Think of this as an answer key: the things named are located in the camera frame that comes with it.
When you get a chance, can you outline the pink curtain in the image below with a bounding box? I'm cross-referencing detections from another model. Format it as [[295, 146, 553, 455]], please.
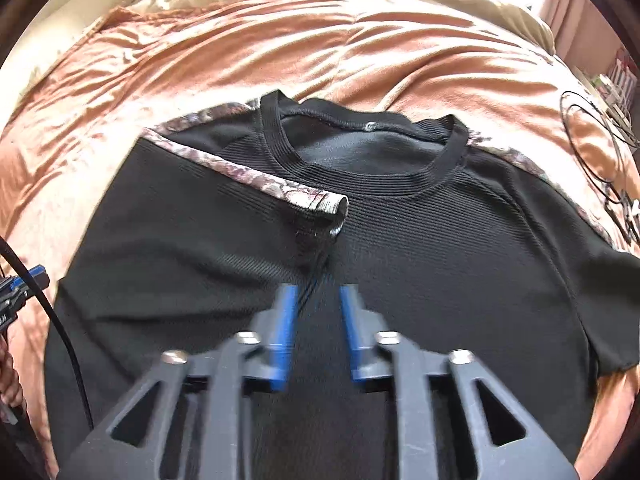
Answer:
[[537, 0, 621, 61]]

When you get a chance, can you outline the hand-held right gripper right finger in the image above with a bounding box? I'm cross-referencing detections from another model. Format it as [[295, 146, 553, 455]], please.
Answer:
[[339, 284, 581, 480]]

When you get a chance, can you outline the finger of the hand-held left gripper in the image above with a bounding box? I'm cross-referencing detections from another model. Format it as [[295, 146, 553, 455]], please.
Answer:
[[0, 267, 49, 307]]

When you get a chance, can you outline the person's left hand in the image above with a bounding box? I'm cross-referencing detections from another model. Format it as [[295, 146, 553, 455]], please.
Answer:
[[0, 344, 25, 409]]

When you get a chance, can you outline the thin black cable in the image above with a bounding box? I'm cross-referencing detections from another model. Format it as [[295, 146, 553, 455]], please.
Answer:
[[559, 89, 640, 248]]

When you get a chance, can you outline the black knit t-shirt patterned trim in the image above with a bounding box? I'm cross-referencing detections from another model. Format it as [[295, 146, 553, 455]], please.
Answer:
[[44, 90, 640, 480]]

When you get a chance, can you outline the white bedside cabinet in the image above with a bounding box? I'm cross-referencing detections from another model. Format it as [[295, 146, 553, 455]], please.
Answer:
[[570, 47, 640, 131]]

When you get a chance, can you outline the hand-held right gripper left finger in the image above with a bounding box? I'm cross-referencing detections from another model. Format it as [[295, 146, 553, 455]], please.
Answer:
[[60, 284, 301, 480]]

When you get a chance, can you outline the thick black gripper cable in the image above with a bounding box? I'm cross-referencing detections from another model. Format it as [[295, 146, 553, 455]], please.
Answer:
[[0, 236, 96, 433]]

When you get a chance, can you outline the orange fleece blanket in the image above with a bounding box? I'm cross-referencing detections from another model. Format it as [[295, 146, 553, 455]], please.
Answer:
[[0, 0, 640, 480]]

